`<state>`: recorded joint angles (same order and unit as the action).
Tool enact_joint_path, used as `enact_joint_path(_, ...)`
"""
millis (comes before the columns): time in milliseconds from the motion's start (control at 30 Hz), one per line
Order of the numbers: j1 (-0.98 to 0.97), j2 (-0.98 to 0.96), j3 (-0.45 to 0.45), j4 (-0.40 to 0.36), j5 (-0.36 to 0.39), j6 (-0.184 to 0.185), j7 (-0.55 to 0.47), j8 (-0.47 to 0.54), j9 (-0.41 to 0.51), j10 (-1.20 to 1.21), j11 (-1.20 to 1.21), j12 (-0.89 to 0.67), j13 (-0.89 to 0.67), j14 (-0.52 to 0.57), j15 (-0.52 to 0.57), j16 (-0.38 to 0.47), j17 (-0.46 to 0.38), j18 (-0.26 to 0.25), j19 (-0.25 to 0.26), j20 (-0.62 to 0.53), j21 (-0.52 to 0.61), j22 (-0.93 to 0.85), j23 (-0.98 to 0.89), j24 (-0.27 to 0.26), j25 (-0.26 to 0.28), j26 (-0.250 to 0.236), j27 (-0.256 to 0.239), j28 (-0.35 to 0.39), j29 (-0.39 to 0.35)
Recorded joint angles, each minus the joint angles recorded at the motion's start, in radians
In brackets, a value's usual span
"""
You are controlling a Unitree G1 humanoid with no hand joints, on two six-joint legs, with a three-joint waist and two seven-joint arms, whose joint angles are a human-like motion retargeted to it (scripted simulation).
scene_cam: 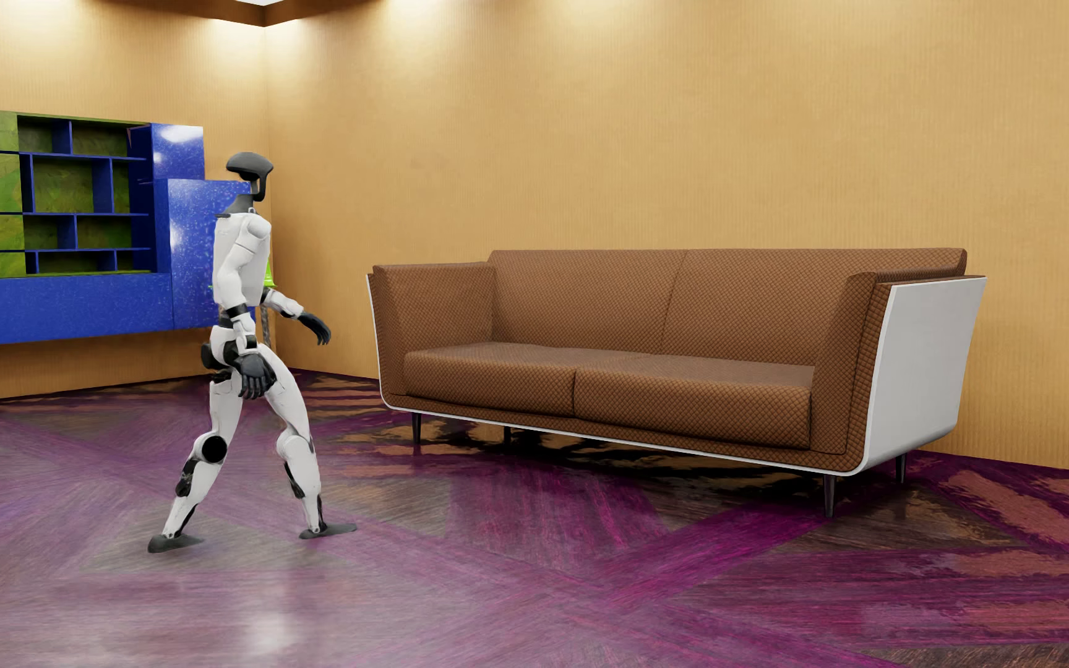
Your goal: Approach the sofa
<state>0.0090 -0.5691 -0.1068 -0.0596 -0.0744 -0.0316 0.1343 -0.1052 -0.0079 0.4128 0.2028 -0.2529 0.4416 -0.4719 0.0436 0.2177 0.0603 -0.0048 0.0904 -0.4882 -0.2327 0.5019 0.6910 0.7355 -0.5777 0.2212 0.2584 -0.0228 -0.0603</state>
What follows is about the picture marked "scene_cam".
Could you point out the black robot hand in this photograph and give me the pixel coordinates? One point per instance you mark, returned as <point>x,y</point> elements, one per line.
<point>316,327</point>
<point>256,373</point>

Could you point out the narrow brown sofa seat cushion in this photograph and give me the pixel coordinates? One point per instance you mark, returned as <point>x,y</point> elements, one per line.
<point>488,373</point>

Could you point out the wide brown sofa seat cushion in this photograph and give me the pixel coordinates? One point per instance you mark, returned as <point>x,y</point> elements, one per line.
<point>692,401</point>

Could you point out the brown quilted fabric sofa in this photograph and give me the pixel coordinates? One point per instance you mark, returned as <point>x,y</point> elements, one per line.
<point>757,306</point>

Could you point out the lime green object behind robot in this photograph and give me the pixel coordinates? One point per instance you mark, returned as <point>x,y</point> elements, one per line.
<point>268,273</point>

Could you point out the white robot right leg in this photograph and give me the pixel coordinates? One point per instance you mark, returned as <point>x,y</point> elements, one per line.
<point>205,459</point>

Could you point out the white robot leg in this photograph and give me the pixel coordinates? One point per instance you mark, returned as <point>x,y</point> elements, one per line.
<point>301,464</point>
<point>205,459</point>

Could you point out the white robot left leg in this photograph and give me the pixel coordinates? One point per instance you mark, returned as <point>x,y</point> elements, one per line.
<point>301,464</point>

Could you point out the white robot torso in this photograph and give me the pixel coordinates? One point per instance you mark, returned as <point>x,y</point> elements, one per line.
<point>236,250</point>

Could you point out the black robot head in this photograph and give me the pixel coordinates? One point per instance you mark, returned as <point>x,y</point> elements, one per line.
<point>250,168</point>

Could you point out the blue wall cabinet unit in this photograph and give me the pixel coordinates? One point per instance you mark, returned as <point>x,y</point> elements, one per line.
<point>52,306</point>

